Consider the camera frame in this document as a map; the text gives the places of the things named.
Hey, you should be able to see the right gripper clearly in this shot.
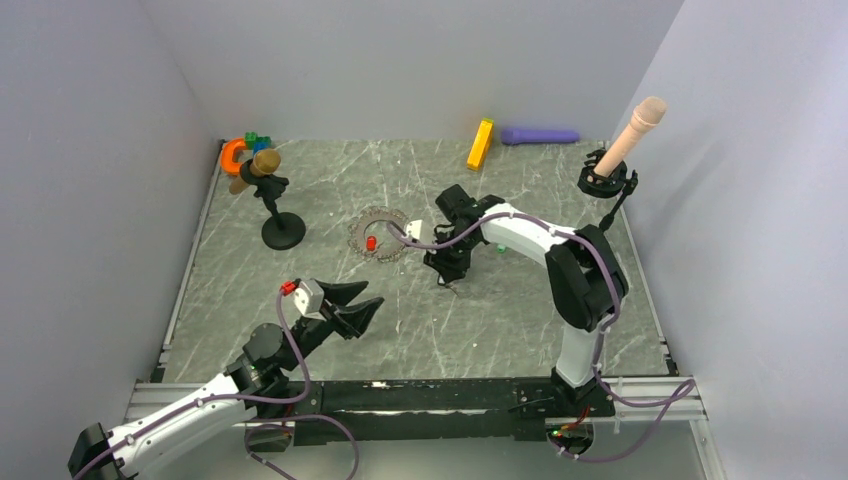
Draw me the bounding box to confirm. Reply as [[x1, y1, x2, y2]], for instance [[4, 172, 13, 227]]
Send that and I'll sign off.
[[424, 229, 480, 284]]

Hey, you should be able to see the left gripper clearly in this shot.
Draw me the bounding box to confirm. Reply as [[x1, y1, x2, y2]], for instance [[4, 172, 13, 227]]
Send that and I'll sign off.
[[281, 280, 384, 371]]

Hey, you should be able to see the silver chain ring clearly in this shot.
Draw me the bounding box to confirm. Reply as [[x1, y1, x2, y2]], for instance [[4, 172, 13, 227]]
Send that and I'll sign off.
[[347, 207, 411, 262]]

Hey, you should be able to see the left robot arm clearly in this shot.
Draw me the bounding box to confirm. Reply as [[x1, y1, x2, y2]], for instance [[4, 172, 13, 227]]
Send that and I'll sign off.
[[67, 279, 384, 479]]

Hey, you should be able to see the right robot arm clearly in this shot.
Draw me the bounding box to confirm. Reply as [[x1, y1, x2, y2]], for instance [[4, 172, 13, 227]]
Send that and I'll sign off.
[[424, 184, 629, 416]]

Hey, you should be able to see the left black microphone stand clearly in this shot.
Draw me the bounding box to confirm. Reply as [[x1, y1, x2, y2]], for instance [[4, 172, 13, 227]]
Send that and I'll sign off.
[[239, 159, 306, 251]]

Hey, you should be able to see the black microphone stand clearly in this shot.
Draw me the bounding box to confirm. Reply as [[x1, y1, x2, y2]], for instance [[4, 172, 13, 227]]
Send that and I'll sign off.
[[577, 148, 639, 232], [239, 159, 306, 251]]

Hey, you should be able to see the yellow block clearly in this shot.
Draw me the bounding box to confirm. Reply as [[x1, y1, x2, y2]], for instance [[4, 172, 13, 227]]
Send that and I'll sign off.
[[466, 118, 494, 171]]

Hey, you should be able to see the purple cylinder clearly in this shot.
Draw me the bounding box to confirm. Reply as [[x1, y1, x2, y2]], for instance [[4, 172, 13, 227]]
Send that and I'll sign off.
[[500, 128, 581, 145]]

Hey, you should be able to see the brown microphone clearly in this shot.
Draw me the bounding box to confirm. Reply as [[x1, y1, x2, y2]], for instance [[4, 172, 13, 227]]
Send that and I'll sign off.
[[228, 148, 282, 195]]

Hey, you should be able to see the right black microphone stand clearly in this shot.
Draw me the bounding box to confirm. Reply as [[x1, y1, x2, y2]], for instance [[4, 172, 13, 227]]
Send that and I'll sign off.
[[577, 148, 639, 232]]

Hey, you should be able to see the blue toy brick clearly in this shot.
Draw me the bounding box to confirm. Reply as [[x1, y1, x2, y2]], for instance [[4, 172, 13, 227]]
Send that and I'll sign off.
[[253, 142, 270, 154]]

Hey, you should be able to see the orange horseshoe toy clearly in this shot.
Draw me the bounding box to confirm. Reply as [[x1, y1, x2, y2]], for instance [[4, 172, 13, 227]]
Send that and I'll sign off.
[[219, 138, 247, 176]]

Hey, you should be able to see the green toy brick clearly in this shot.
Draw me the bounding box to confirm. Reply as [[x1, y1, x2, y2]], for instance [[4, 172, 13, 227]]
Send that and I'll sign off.
[[243, 131, 271, 150]]

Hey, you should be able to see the beige microphone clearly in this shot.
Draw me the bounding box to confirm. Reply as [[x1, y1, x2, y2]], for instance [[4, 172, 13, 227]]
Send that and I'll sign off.
[[591, 96, 668, 178]]

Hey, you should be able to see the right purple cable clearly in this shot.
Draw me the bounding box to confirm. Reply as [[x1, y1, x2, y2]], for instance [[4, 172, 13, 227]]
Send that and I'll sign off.
[[387, 211, 697, 465]]

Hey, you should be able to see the purple cable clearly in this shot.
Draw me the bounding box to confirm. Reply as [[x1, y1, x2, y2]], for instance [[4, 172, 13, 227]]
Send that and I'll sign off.
[[72, 291, 360, 480], [387, 211, 697, 465]]

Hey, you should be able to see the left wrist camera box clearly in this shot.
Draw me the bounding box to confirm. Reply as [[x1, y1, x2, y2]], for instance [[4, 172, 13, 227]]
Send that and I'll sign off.
[[280, 278, 325, 318]]

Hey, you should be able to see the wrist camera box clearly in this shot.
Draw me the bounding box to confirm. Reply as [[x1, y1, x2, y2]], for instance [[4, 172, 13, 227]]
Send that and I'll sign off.
[[404, 219, 423, 244], [280, 278, 325, 318]]

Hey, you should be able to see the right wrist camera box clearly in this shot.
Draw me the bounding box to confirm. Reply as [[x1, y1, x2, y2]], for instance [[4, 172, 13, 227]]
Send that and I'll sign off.
[[404, 219, 423, 244]]

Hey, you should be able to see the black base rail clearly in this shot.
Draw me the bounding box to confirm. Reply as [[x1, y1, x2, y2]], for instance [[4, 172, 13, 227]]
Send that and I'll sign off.
[[221, 362, 617, 446]]

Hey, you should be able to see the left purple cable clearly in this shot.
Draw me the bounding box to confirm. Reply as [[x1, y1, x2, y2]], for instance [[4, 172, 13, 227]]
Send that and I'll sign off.
[[72, 291, 360, 480]]

